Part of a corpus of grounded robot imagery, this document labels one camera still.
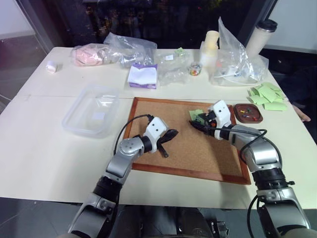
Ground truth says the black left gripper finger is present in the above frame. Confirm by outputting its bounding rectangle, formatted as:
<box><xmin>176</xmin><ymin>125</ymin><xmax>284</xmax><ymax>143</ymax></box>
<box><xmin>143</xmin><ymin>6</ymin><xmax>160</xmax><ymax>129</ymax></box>
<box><xmin>163</xmin><ymin>128</ymin><xmax>179</xmax><ymax>144</ymax></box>
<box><xmin>158</xmin><ymin>143</ymin><xmax>170</xmax><ymax>159</ymax></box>

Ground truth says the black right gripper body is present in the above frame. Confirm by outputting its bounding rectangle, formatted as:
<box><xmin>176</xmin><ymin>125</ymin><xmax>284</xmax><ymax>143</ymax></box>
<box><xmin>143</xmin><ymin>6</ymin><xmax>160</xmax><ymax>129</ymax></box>
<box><xmin>198</xmin><ymin>110</ymin><xmax>218</xmax><ymax>131</ymax></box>

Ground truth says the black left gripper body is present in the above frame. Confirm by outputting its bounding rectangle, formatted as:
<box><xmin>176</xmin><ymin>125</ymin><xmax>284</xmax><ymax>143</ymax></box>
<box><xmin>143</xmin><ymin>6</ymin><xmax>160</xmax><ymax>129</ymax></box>
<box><xmin>156</xmin><ymin>129</ymin><xmax>172</xmax><ymax>150</ymax></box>

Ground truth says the green sticky note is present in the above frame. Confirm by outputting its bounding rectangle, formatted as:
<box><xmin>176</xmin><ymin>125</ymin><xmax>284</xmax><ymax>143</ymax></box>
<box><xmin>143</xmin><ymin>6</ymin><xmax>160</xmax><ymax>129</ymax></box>
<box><xmin>189</xmin><ymin>108</ymin><xmax>207</xmax><ymax>124</ymax></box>

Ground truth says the brown wooden tray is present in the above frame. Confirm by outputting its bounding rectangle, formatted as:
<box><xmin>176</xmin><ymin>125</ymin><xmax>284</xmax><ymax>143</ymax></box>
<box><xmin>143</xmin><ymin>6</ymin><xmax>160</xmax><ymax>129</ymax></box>
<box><xmin>233</xmin><ymin>103</ymin><xmax>264</xmax><ymax>124</ymax></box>

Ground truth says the small jar of pushpins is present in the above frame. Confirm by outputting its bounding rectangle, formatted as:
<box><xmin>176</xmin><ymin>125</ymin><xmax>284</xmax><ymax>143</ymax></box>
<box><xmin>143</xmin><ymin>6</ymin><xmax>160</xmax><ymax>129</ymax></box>
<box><xmin>189</xmin><ymin>62</ymin><xmax>204</xmax><ymax>77</ymax></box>

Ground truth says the clear plastic box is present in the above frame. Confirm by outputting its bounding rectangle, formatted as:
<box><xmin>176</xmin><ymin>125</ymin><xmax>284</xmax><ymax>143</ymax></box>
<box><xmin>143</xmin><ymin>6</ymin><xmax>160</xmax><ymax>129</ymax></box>
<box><xmin>61</xmin><ymin>84</ymin><xmax>120</xmax><ymax>140</ymax></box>

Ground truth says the bare person hand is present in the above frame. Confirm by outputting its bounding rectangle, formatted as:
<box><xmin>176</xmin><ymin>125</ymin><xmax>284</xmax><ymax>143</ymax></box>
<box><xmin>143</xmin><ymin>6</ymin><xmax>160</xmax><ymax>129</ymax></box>
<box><xmin>291</xmin><ymin>105</ymin><xmax>312</xmax><ymax>122</ymax></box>

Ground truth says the clear bag with white label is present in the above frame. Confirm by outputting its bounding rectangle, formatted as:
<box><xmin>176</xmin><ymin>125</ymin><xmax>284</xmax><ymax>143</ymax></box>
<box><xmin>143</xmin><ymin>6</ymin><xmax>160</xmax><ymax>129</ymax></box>
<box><xmin>154</xmin><ymin>48</ymin><xmax>193</xmax><ymax>88</ymax></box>

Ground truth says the large clear plastic bag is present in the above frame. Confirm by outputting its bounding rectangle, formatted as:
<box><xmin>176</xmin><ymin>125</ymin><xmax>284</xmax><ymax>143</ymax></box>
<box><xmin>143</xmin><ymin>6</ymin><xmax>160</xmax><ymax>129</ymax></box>
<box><xmin>210</xmin><ymin>16</ymin><xmax>270</xmax><ymax>88</ymax></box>

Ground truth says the pile of green notes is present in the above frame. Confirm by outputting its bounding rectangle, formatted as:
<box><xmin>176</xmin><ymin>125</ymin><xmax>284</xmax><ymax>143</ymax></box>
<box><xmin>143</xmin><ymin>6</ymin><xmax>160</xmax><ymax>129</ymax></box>
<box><xmin>247</xmin><ymin>82</ymin><xmax>289</xmax><ymax>113</ymax></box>

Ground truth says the purple tissue pack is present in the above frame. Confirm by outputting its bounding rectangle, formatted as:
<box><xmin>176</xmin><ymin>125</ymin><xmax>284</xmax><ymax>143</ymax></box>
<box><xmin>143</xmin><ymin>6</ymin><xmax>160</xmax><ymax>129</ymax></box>
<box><xmin>127</xmin><ymin>62</ymin><xmax>159</xmax><ymax>90</ymax></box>

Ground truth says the white and yellow bottle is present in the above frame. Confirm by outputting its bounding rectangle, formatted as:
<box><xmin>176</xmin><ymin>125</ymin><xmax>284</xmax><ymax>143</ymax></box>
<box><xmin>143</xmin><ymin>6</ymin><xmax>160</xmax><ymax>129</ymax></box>
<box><xmin>199</xmin><ymin>30</ymin><xmax>221</xmax><ymax>69</ymax></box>

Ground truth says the crumpled clear plastic bag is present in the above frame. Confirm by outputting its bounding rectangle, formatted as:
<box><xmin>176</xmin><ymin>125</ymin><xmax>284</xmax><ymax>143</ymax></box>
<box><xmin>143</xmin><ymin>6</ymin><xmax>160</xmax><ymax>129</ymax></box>
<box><xmin>103</xmin><ymin>32</ymin><xmax>159</xmax><ymax>69</ymax></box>

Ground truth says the cream tumbler with black lid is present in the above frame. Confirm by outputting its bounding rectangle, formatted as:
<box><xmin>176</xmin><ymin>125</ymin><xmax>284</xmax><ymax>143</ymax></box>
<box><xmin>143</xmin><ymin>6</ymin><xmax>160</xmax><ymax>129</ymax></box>
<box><xmin>245</xmin><ymin>19</ymin><xmax>278</xmax><ymax>57</ymax></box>

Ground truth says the dark person sleeve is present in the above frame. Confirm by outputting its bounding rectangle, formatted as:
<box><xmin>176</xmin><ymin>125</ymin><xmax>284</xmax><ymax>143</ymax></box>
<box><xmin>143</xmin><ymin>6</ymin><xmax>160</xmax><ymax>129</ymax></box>
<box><xmin>284</xmin><ymin>65</ymin><xmax>317</xmax><ymax>109</ymax></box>

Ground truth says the bag of pink items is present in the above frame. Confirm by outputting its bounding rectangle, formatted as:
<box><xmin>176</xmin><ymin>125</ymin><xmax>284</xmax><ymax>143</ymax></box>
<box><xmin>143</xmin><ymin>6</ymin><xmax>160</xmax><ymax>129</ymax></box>
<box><xmin>71</xmin><ymin>44</ymin><xmax>111</xmax><ymax>67</ymax></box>

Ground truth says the small white tape roll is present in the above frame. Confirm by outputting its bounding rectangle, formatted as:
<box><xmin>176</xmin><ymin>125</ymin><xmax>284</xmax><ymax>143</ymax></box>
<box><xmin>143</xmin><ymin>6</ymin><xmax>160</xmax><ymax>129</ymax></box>
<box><xmin>46</xmin><ymin>60</ymin><xmax>63</xmax><ymax>73</ymax></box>

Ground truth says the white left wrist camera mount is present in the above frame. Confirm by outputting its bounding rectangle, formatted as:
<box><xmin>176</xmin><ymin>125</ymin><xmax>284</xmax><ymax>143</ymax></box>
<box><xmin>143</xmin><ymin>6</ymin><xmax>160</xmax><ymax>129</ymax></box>
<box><xmin>144</xmin><ymin>117</ymin><xmax>169</xmax><ymax>153</ymax></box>

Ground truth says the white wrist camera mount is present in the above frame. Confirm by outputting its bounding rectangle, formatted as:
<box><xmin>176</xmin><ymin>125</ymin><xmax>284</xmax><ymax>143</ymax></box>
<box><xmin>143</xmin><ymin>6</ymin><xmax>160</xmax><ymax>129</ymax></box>
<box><xmin>209</xmin><ymin>100</ymin><xmax>234</xmax><ymax>140</ymax></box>
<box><xmin>144</xmin><ymin>117</ymin><xmax>169</xmax><ymax>153</ymax></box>

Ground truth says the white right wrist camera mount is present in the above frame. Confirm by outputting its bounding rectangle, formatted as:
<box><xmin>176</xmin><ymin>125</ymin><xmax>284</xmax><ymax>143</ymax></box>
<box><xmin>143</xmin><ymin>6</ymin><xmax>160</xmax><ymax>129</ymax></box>
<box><xmin>209</xmin><ymin>100</ymin><xmax>234</xmax><ymax>140</ymax></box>

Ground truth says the cork board with wooden frame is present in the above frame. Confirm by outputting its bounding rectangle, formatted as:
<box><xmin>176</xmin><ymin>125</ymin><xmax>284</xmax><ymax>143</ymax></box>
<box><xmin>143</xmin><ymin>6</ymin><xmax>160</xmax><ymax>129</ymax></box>
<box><xmin>123</xmin><ymin>97</ymin><xmax>252</xmax><ymax>185</ymax></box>

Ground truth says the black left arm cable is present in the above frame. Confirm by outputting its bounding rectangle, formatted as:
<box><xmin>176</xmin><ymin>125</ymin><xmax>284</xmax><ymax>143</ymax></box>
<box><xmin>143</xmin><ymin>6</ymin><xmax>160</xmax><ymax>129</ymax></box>
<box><xmin>113</xmin><ymin>114</ymin><xmax>154</xmax><ymax>159</ymax></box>

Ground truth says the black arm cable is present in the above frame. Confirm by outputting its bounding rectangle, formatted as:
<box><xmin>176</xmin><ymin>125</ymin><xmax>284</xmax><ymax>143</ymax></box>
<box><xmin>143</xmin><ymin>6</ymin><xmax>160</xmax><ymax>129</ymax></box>
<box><xmin>204</xmin><ymin>125</ymin><xmax>268</xmax><ymax>159</ymax></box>
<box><xmin>113</xmin><ymin>114</ymin><xmax>154</xmax><ymax>159</ymax></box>

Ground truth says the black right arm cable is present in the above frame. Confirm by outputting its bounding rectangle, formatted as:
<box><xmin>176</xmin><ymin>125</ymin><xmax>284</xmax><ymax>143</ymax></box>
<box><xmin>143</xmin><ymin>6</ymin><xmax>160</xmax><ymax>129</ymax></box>
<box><xmin>204</xmin><ymin>125</ymin><xmax>268</xmax><ymax>159</ymax></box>

